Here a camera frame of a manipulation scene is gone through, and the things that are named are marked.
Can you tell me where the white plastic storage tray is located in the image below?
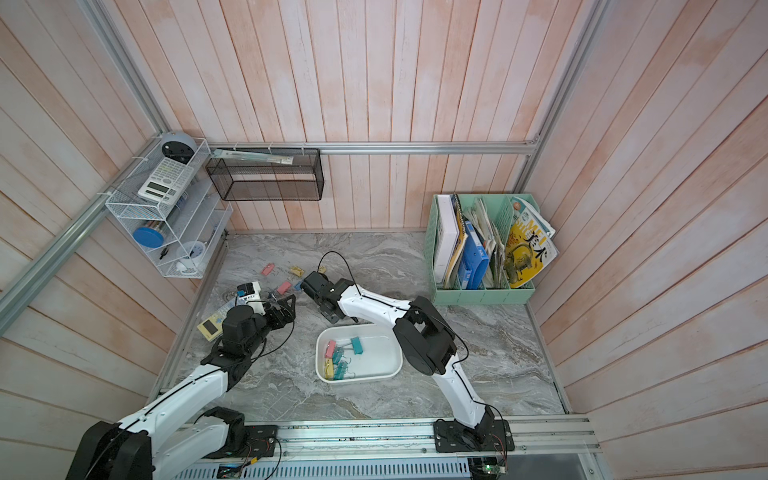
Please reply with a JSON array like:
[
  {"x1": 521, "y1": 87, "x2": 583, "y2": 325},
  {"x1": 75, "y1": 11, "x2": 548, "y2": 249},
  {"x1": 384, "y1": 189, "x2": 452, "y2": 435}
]
[{"x1": 315, "y1": 324, "x2": 403, "y2": 385}]

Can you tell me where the green plastic book crate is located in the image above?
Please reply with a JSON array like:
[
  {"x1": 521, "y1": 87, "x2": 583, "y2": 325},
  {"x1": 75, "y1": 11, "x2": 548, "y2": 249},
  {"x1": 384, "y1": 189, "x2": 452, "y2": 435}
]
[{"x1": 424, "y1": 193, "x2": 557, "y2": 306}]

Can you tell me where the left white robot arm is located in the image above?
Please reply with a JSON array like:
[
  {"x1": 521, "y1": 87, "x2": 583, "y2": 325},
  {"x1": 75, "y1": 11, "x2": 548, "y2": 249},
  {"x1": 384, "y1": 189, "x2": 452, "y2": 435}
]
[{"x1": 67, "y1": 295, "x2": 296, "y2": 479}]

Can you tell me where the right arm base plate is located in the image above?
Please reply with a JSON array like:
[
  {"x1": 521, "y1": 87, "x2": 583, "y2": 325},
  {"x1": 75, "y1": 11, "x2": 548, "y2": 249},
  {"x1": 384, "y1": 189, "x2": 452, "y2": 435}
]
[{"x1": 432, "y1": 419, "x2": 515, "y2": 453}]

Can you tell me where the round grey black device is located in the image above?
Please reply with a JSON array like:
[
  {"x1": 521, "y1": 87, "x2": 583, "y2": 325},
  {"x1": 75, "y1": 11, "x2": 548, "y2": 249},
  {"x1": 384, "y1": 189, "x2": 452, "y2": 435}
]
[{"x1": 160, "y1": 132, "x2": 197, "y2": 165}]

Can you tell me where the white cup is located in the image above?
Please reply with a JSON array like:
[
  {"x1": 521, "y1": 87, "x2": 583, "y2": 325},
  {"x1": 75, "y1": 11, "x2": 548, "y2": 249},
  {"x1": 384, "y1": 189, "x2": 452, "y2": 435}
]
[{"x1": 175, "y1": 241, "x2": 206, "y2": 276}]

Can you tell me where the black wire mesh basket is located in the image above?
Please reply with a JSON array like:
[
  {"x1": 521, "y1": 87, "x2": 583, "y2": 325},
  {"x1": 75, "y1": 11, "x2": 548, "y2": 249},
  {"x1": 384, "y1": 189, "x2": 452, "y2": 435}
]
[{"x1": 206, "y1": 147, "x2": 325, "y2": 202}]

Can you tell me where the clear ruler on basket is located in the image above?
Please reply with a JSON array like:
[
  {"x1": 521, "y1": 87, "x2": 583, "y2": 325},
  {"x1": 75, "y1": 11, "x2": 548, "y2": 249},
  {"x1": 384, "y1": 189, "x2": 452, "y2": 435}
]
[{"x1": 211, "y1": 149, "x2": 294, "y2": 165}]

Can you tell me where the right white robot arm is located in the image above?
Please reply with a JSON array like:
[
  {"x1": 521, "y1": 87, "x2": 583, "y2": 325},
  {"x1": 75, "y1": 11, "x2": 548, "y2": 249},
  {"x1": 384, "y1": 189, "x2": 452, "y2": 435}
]
[{"x1": 302, "y1": 271, "x2": 514, "y2": 453}]

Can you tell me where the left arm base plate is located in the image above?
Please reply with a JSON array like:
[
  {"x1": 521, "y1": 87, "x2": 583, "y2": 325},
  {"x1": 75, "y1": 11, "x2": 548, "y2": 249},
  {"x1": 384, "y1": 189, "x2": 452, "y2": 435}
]
[{"x1": 206, "y1": 425, "x2": 278, "y2": 459}]

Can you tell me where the aluminium rail base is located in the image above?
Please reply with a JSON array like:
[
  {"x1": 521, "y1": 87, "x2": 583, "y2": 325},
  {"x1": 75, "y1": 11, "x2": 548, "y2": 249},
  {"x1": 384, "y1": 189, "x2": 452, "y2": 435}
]
[{"x1": 271, "y1": 415, "x2": 599, "y2": 467}]

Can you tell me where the yellow blue calculator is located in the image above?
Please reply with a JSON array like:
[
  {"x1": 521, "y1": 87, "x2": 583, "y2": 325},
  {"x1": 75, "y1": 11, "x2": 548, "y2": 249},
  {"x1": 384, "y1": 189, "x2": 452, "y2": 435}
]
[{"x1": 197, "y1": 299, "x2": 235, "y2": 342}]

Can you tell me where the white book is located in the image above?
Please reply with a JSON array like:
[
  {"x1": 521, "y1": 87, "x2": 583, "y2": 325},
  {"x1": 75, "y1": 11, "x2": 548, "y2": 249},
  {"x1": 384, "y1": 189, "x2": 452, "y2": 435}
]
[{"x1": 433, "y1": 194, "x2": 459, "y2": 284}]

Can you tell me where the yellow magazine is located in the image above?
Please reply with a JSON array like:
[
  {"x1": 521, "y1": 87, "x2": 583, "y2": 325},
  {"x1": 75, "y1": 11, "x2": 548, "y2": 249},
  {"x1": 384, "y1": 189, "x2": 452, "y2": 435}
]
[{"x1": 504, "y1": 196, "x2": 559, "y2": 289}]

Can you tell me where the teal binder clip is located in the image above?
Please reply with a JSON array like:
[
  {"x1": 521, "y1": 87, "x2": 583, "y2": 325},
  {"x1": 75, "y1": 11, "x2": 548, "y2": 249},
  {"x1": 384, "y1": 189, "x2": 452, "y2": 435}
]
[{"x1": 332, "y1": 360, "x2": 349, "y2": 381}]

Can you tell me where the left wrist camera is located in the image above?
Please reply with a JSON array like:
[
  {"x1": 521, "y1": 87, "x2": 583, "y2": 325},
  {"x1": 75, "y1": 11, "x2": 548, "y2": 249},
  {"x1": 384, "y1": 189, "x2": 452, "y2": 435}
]
[{"x1": 234, "y1": 281, "x2": 265, "y2": 315}]

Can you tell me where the white wire wall shelf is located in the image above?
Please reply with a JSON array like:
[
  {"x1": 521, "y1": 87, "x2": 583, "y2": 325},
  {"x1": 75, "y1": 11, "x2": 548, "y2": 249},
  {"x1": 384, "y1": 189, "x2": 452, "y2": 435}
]
[{"x1": 106, "y1": 135, "x2": 232, "y2": 279}]

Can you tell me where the blue folder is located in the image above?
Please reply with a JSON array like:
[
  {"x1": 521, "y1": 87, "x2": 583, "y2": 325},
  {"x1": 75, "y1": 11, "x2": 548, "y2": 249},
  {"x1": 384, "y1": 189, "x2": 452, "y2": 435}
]
[{"x1": 457, "y1": 220, "x2": 489, "y2": 290}]

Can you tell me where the blue lid jar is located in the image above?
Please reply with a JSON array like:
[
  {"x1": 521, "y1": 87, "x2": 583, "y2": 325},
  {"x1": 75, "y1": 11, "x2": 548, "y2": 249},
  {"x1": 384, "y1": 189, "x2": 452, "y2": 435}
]
[{"x1": 132, "y1": 220, "x2": 165, "y2": 249}]

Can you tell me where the white desk calculator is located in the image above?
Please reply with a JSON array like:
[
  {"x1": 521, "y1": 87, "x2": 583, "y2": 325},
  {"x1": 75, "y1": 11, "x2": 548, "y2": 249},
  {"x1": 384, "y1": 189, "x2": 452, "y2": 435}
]
[{"x1": 137, "y1": 157, "x2": 195, "y2": 205}]

